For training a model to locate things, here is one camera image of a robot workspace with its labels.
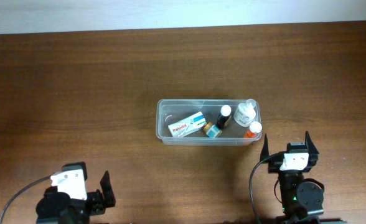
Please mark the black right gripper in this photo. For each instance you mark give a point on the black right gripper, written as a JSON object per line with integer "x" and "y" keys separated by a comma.
{"x": 274, "y": 167}

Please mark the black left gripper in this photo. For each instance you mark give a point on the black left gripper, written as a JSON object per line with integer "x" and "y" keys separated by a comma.
{"x": 97, "y": 199}

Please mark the orange tube white cap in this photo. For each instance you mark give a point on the orange tube white cap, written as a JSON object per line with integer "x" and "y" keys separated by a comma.
{"x": 254, "y": 129}

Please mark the white squeeze bottle clear cap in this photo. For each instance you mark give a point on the white squeeze bottle clear cap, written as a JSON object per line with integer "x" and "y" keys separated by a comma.
{"x": 245, "y": 113}

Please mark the dark bottle white cap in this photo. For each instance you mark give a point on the dark bottle white cap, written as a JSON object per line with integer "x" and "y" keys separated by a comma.
{"x": 224, "y": 116}

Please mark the gold lid balm jar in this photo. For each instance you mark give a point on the gold lid balm jar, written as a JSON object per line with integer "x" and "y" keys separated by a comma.
{"x": 211, "y": 130}

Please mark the white Panadol box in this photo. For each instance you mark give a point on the white Panadol box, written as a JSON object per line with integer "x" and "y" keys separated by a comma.
{"x": 187, "y": 125}

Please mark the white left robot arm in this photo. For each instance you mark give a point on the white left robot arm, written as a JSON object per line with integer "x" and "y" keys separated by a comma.
{"x": 67, "y": 200}

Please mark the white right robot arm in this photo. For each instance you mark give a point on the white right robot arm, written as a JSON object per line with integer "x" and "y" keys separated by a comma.
{"x": 301, "y": 197}

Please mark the clear plastic container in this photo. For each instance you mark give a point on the clear plastic container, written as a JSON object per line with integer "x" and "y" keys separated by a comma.
{"x": 170, "y": 111}

